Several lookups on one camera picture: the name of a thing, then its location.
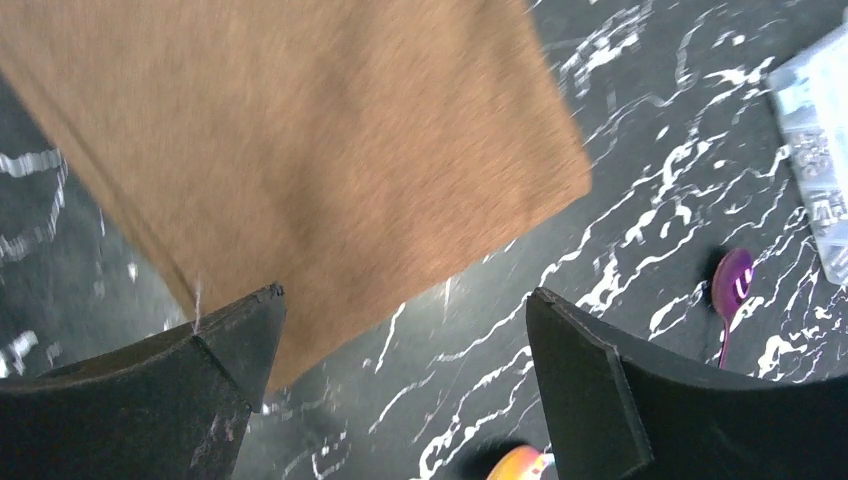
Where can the brown burlap napkin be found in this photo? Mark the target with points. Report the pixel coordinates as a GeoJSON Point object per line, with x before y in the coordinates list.
{"type": "Point", "coordinates": [356, 152]}

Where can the clear plastic organizer box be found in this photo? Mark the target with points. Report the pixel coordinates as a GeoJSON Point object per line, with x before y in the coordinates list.
{"type": "Point", "coordinates": [809, 94]}

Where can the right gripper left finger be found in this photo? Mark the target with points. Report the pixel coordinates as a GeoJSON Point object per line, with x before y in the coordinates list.
{"type": "Point", "coordinates": [175, 405]}

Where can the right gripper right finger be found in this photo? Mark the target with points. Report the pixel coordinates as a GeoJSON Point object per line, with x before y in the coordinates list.
{"type": "Point", "coordinates": [620, 407]}

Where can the purple spoon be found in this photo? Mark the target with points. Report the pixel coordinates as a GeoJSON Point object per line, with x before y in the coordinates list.
{"type": "Point", "coordinates": [730, 289]}

